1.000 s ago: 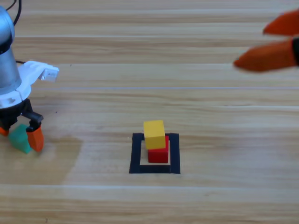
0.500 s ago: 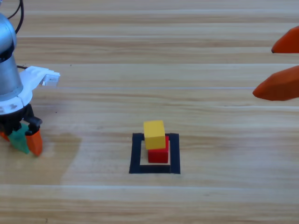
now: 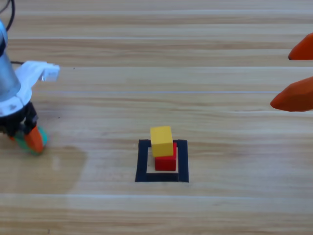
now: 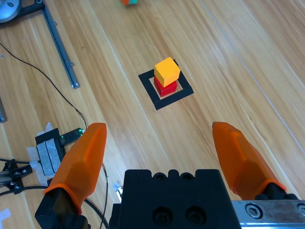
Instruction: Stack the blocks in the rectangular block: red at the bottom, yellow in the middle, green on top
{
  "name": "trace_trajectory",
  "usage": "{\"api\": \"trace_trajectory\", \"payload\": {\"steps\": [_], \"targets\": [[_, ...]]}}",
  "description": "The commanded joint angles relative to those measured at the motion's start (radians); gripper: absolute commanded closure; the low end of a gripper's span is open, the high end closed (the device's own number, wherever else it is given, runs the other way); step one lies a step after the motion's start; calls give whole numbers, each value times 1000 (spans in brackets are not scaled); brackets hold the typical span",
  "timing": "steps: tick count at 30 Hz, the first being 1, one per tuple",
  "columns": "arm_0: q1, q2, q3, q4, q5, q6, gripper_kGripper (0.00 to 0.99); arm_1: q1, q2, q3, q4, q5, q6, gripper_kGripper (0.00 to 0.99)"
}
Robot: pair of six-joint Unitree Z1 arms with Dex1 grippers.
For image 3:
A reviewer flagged green wooden cube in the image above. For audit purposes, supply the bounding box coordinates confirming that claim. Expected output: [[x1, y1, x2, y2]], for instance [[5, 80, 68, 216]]
[[13, 126, 48, 156]]

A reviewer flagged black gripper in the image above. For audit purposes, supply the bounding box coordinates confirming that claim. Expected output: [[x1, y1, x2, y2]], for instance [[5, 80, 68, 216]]
[[0, 102, 45, 154]]

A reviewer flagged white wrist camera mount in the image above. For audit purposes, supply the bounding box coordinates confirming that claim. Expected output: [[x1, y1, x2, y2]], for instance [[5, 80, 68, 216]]
[[15, 60, 61, 98]]

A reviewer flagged yellow wooden cube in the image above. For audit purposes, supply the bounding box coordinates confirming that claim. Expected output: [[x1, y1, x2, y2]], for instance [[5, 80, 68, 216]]
[[150, 126, 174, 157]]

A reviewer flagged black tape square outline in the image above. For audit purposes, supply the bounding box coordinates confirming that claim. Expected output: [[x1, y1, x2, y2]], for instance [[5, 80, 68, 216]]
[[134, 139, 189, 183]]

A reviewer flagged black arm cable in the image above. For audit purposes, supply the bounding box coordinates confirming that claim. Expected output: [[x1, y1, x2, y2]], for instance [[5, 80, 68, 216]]
[[0, 0, 25, 66]]

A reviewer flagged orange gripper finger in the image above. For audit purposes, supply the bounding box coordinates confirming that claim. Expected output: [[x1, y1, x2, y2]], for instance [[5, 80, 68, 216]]
[[288, 33, 313, 61], [269, 76, 313, 113]]

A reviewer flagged red wooden cube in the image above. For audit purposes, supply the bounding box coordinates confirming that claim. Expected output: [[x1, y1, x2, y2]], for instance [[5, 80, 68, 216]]
[[155, 141, 178, 171]]

